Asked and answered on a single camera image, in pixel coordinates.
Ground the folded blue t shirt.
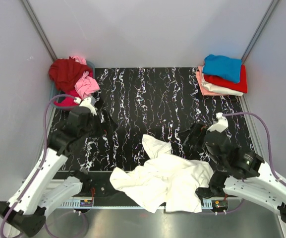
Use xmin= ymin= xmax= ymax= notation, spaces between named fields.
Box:
xmin=203 ymin=55 xmax=242 ymax=83

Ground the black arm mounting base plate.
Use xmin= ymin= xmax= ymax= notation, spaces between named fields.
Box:
xmin=66 ymin=172 xmax=229 ymax=213

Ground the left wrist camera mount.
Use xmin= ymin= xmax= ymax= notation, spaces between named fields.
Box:
xmin=74 ymin=96 xmax=97 ymax=115

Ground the folded cream t shirt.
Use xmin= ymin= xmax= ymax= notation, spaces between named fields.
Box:
xmin=196 ymin=66 xmax=243 ymax=97

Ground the folded salmon pink t shirt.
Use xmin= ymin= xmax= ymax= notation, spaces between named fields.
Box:
xmin=196 ymin=65 xmax=223 ymax=97

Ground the white t shirt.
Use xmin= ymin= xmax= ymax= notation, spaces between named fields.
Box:
xmin=110 ymin=134 xmax=214 ymax=213

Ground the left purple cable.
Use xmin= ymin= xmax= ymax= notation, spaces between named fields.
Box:
xmin=0 ymin=98 xmax=89 ymax=238

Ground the blue plastic laundry basket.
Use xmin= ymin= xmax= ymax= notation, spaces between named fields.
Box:
xmin=50 ymin=60 xmax=96 ymax=111

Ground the light pink crumpled shirt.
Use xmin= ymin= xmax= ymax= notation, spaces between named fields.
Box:
xmin=72 ymin=56 xmax=100 ymax=99

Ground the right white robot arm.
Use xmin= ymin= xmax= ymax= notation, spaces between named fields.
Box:
xmin=179 ymin=123 xmax=286 ymax=223

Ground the white slotted cable duct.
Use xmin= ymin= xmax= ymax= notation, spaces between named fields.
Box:
xmin=59 ymin=198 xmax=213 ymax=210

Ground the folded red t shirt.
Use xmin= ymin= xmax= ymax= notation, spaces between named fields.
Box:
xmin=204 ymin=65 xmax=248 ymax=94

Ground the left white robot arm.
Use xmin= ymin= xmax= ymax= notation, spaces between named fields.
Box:
xmin=0 ymin=107 xmax=117 ymax=238

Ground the magenta crumpled shirt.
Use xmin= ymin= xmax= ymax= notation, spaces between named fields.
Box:
xmin=53 ymin=89 xmax=79 ymax=110

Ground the dark red crumpled shirt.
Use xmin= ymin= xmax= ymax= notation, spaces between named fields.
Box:
xmin=49 ymin=57 xmax=93 ymax=92

